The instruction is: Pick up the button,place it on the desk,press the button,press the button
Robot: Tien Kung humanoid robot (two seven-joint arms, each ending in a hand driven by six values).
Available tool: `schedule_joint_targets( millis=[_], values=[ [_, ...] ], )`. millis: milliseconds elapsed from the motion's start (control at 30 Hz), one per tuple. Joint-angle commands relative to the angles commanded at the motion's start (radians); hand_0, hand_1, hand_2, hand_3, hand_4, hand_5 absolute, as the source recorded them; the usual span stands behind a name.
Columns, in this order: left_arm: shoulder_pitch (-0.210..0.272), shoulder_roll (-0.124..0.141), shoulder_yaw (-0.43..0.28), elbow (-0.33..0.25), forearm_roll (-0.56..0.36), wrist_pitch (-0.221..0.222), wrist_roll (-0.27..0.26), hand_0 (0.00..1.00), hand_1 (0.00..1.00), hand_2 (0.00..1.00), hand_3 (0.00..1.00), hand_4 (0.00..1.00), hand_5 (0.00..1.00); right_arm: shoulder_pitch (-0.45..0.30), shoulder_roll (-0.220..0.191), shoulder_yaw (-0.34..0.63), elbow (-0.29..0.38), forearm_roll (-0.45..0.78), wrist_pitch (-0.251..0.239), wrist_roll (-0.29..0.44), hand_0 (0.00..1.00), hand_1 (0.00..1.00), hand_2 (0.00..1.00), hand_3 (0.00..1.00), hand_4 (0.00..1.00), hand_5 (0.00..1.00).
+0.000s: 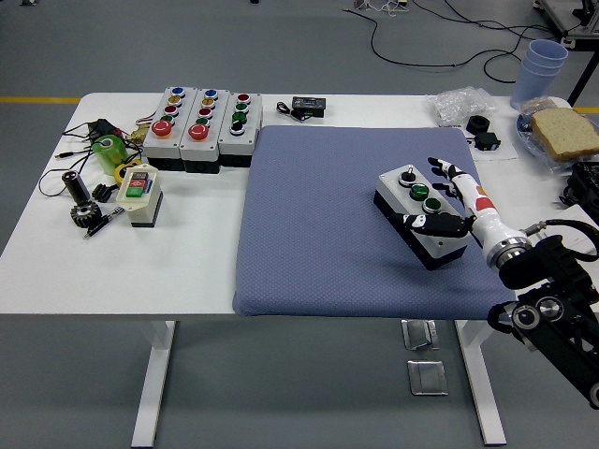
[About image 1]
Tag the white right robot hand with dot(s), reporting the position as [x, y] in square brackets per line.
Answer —
[482, 215]

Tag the grey four-button control box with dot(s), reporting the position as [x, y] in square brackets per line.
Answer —
[440, 245]

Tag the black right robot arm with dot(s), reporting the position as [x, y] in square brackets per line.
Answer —
[552, 262]

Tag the grey five-button box, mushroom button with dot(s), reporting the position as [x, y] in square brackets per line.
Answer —
[199, 149]
[156, 145]

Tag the white paper sheet under servo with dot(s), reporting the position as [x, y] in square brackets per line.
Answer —
[507, 152]

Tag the small black servo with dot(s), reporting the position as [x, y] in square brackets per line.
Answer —
[486, 141]

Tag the blue plate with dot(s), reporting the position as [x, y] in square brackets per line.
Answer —
[526, 135]

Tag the clear plastic bag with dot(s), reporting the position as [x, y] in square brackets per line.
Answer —
[456, 105]

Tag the white bread slice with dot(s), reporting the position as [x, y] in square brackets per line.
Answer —
[566, 131]

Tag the brown bread slice in wrap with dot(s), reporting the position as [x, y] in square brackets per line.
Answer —
[543, 105]

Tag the light blue plastic cup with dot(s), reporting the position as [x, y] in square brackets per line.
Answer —
[531, 91]
[538, 71]
[545, 49]

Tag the metal floor socket plate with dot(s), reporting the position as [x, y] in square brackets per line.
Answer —
[419, 334]
[427, 378]

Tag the blue-grey fabric mat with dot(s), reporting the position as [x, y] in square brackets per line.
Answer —
[318, 210]

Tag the white table leg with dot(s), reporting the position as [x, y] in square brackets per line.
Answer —
[152, 397]
[486, 397]

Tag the black digital meter module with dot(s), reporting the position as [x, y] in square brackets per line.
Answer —
[309, 104]

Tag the grey box with selector knob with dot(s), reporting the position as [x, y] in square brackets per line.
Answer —
[236, 142]

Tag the brass fitting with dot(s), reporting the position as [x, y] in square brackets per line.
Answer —
[138, 135]

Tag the yellow tape roll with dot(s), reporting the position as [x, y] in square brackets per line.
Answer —
[119, 174]

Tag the green tape roll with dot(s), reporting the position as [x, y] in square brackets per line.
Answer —
[110, 159]

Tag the small black toothed part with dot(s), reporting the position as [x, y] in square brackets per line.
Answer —
[103, 192]

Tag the black pen tool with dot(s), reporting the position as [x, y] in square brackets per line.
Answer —
[100, 225]

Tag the black power adapter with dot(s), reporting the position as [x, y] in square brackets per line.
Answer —
[103, 127]

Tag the black bevel gear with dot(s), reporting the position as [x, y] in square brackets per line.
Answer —
[86, 215]

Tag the black metal cylinder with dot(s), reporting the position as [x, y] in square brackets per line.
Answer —
[77, 189]

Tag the aluminium frame with black leg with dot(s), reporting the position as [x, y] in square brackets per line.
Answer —
[580, 28]

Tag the cream switch box, red green keys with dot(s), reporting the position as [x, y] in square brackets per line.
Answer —
[140, 210]

